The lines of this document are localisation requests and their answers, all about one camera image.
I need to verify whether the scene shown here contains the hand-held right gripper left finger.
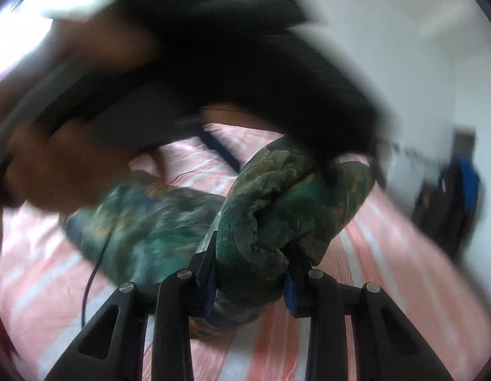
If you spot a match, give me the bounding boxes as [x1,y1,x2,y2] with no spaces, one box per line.
[43,242,220,381]

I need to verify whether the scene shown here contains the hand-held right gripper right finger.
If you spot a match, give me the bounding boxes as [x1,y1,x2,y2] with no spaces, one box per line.
[283,250,454,381]

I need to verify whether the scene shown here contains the green printed jacket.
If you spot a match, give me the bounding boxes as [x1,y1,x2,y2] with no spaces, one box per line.
[65,135,376,338]

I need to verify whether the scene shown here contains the person's left hand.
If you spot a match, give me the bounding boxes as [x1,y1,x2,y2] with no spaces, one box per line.
[0,8,167,212]

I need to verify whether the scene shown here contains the bed with pink striped sheet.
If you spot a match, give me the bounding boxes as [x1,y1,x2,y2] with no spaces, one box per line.
[0,123,488,381]

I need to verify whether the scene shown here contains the dark hanging jacket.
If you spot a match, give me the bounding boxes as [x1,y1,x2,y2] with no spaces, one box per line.
[412,127,478,263]

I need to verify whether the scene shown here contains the blue hanging garment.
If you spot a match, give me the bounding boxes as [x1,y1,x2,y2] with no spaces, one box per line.
[455,159,481,215]

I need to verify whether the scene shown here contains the thin black cable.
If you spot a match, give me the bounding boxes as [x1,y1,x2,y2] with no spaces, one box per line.
[82,222,113,326]

